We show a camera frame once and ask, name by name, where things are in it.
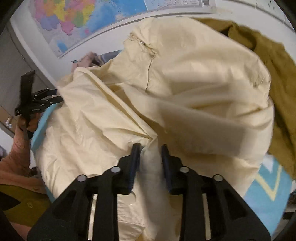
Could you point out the left hand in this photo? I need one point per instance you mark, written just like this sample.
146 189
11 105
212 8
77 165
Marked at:
32 125

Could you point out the cream yellow jacket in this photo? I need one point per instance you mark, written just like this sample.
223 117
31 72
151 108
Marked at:
177 82

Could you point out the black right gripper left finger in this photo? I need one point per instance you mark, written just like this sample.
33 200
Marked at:
69 215

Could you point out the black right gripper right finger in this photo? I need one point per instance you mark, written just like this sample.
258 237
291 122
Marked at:
211 208

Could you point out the olive green jacket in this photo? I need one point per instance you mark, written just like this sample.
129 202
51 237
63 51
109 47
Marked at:
282 70

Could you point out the colourful wall map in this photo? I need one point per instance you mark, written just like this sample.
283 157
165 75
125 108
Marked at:
63 24

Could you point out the grey wooden door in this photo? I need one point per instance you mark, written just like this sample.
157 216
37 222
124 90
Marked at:
15 62

